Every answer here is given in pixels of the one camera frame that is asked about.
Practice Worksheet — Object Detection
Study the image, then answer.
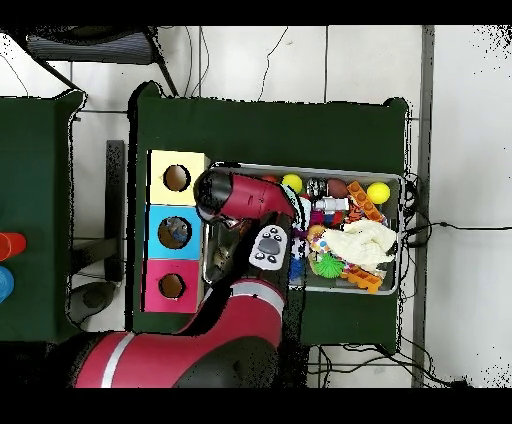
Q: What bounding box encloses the brown toy football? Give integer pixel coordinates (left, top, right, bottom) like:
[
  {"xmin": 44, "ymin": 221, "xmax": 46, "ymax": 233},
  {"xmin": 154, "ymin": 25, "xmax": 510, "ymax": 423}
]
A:
[{"xmin": 326, "ymin": 178, "xmax": 349, "ymax": 200}]

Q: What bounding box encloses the dark green side table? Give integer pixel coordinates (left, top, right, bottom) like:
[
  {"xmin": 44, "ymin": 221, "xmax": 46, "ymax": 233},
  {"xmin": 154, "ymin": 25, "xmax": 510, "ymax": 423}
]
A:
[{"xmin": 0, "ymin": 90, "xmax": 91, "ymax": 346}]

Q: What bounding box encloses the green spiky toy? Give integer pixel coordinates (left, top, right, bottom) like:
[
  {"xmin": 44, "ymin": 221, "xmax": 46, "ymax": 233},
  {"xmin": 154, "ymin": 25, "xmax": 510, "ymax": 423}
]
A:
[{"xmin": 315, "ymin": 252, "xmax": 346, "ymax": 279}]

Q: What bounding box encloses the black camera stand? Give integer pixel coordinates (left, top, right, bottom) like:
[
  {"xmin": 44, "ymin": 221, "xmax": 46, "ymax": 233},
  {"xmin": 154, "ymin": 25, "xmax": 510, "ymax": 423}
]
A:
[{"xmin": 70, "ymin": 139, "xmax": 127, "ymax": 283}]

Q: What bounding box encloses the grey stand foot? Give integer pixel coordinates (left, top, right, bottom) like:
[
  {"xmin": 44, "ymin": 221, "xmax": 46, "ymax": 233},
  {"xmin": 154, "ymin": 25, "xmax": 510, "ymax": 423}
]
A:
[{"xmin": 68, "ymin": 280, "xmax": 118, "ymax": 326}]

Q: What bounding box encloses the blue plastic cup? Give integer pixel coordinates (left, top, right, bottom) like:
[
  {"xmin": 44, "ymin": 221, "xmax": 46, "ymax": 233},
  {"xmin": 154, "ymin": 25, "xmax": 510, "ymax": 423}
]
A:
[{"xmin": 0, "ymin": 265, "xmax": 16, "ymax": 304}]

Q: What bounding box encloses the silver plastic toy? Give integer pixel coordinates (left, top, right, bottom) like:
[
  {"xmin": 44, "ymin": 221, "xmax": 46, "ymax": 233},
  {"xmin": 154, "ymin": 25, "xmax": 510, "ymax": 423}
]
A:
[{"xmin": 312, "ymin": 196, "xmax": 350, "ymax": 213}]

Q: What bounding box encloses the long orange toy brick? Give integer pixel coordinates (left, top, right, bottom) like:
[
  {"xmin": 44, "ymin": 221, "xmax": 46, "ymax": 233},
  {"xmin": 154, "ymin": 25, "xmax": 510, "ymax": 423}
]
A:
[{"xmin": 346, "ymin": 180, "xmax": 386, "ymax": 224}]

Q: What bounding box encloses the toy burger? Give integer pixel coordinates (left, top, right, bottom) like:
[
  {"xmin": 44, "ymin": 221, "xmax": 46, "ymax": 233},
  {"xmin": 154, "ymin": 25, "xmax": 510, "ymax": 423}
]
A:
[{"xmin": 306, "ymin": 224, "xmax": 327, "ymax": 246}]

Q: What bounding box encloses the red plastic cup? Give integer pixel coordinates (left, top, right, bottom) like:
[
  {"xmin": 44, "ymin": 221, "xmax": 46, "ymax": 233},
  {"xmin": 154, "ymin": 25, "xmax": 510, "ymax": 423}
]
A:
[{"xmin": 0, "ymin": 232, "xmax": 28, "ymax": 262}]

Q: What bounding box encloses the shallow clear mesh bin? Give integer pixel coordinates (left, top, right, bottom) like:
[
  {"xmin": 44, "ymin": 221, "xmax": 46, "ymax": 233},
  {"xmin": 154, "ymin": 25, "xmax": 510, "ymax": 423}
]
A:
[{"xmin": 202, "ymin": 162, "xmax": 404, "ymax": 296}]

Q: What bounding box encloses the yellow ball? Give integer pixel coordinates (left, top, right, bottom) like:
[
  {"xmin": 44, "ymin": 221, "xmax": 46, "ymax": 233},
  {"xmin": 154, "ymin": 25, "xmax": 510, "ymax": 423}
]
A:
[
  {"xmin": 366, "ymin": 182, "xmax": 391, "ymax": 205},
  {"xmin": 282, "ymin": 173, "xmax": 304, "ymax": 195}
]

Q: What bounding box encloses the black power cable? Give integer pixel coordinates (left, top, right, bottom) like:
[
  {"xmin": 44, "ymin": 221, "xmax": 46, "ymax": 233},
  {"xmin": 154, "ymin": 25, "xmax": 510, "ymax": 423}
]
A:
[{"xmin": 403, "ymin": 220, "xmax": 512, "ymax": 234}]

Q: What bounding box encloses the orange toy tray block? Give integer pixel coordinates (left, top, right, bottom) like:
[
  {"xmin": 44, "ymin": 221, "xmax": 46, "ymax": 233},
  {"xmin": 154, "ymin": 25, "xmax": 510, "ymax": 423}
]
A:
[{"xmin": 340, "ymin": 265, "xmax": 383, "ymax": 295}]

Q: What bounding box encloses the dark green tablecloth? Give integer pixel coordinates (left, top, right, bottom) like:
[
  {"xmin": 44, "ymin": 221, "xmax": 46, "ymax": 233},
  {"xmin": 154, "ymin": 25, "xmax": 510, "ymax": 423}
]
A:
[{"xmin": 127, "ymin": 81, "xmax": 410, "ymax": 348}]

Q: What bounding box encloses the cream waffle cloth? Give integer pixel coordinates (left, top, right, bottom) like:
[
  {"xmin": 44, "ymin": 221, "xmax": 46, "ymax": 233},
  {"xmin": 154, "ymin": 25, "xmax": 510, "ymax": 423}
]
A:
[{"xmin": 320, "ymin": 218, "xmax": 398, "ymax": 272}]

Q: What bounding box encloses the wooden box with three holes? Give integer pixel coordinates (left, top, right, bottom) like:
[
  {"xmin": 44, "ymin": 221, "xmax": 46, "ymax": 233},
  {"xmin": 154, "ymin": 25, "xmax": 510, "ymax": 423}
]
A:
[{"xmin": 141, "ymin": 149, "xmax": 211, "ymax": 315}]

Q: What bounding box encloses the dark chair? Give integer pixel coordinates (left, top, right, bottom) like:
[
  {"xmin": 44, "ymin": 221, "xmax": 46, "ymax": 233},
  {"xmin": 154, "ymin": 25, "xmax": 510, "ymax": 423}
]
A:
[{"xmin": 15, "ymin": 26, "xmax": 180, "ymax": 98}]

